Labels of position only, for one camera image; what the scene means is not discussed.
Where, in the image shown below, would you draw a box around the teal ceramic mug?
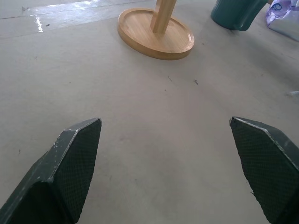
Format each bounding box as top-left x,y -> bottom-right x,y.
210,0 -> 269,32

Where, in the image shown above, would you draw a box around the wooden mug tree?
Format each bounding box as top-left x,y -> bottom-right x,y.
117,0 -> 195,61

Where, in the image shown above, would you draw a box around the purple floral plastic bag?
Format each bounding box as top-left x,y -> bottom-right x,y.
265,0 -> 299,42

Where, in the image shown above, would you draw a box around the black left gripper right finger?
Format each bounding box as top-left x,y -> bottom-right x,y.
229,116 -> 299,224

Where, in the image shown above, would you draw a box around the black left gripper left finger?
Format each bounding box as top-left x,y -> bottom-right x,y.
0,117 -> 102,224

